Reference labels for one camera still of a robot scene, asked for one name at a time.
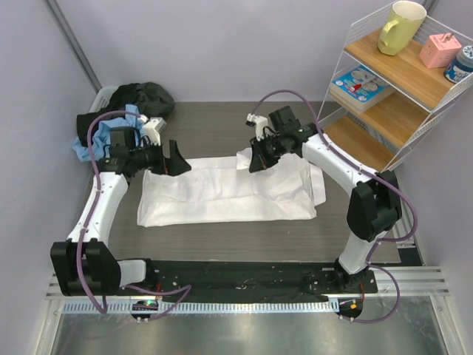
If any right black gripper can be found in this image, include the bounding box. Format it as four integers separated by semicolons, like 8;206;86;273
250;133;286;173

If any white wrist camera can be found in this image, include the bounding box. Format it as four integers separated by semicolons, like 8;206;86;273
245;113;268;141
138;115;166;146

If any white slotted cable duct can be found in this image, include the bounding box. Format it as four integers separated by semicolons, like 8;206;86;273
62;300;340;314

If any white long sleeve shirt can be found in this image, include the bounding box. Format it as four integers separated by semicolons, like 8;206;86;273
137;148;326;227

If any black shirt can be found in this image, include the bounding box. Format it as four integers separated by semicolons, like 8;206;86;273
76;82;175;146

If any blue white book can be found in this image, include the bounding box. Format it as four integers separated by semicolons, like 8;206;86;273
329;65;395;112

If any aluminium rail frame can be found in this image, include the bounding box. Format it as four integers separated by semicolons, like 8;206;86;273
33;213;472;354

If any blue white tin can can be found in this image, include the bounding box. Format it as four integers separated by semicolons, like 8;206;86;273
443;45;473;84

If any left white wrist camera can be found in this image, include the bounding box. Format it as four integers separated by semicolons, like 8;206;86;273
138;115;166;146

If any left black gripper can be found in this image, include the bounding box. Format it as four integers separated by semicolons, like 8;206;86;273
130;138;191;177

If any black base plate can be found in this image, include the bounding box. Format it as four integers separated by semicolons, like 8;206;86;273
140;260;378;302

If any pink cube box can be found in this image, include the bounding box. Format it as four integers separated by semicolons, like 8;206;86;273
419;33;462;69

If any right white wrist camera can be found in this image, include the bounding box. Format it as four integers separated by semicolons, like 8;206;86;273
245;113;268;141

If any white wire wooden shelf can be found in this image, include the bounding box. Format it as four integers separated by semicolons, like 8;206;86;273
319;5;472;171

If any grey plastic basket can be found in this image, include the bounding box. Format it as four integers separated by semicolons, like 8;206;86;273
87;87;118;115

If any light blue shirt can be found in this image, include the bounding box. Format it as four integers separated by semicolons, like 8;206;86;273
72;104;144;162

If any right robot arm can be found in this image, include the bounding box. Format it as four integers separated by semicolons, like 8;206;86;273
246;106;402;292

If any yellow green mug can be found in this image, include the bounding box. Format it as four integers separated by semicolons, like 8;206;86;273
378;1;427;56

